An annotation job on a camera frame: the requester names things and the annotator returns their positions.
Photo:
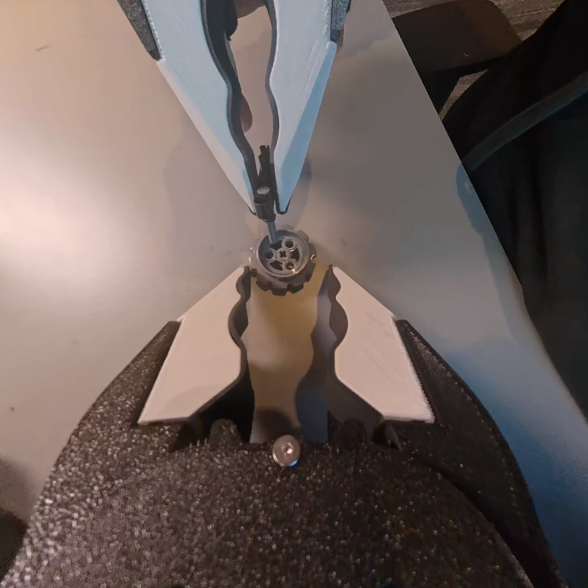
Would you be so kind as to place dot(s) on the black brick beam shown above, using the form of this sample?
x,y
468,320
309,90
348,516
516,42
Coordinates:
x,y
264,197

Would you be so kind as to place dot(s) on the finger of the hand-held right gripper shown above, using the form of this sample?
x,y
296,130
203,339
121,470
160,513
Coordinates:
x,y
298,69
193,69

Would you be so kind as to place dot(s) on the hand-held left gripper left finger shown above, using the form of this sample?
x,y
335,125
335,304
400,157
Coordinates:
x,y
197,363

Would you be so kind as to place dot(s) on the grey axle pin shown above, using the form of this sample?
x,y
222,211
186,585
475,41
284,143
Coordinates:
x,y
272,227

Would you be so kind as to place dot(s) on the pale grey desk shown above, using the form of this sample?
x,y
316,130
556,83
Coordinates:
x,y
92,183

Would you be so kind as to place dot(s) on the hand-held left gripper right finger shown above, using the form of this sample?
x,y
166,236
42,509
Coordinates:
x,y
381,367

